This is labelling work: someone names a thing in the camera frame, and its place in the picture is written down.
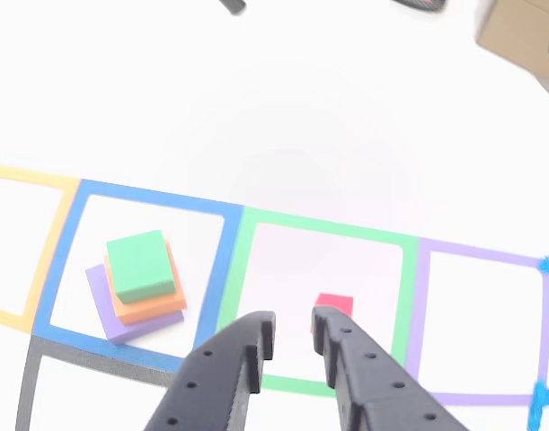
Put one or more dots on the black square frame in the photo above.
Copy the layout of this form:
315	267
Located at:
27	386

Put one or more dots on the orange cube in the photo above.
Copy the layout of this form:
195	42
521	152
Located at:
148	312

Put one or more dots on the orange square frame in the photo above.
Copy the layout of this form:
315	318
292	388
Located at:
54	233

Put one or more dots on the small red cube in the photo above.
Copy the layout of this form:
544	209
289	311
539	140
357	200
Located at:
339	303

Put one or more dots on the purple cube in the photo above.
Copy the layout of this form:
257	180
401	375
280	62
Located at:
101	296

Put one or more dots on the polymaker printed cardboard box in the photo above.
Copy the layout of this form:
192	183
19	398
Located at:
516	31

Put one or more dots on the black cylindrical stand leg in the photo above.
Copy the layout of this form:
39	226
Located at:
233	5

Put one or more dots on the green cube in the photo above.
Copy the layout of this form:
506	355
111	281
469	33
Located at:
139	265

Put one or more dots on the green square frame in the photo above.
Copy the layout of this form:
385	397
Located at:
328	226

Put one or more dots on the blue square frame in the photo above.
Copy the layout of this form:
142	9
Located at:
54	278

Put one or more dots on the purple square frame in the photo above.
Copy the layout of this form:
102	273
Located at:
418	305

